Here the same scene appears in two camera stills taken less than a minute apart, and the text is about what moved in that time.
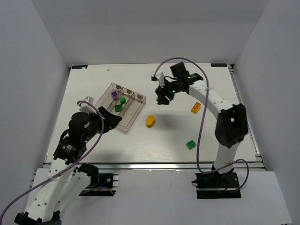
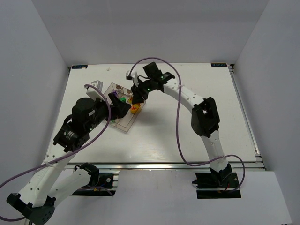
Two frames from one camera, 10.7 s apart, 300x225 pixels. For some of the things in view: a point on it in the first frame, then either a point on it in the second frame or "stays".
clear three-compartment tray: x=123 y=102 stays
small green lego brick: x=123 y=100 stays
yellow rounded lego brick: x=150 y=119 to x=134 y=108
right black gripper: x=164 y=91 to x=140 y=91
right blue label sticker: x=219 y=64 stays
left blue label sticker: x=79 y=67 stays
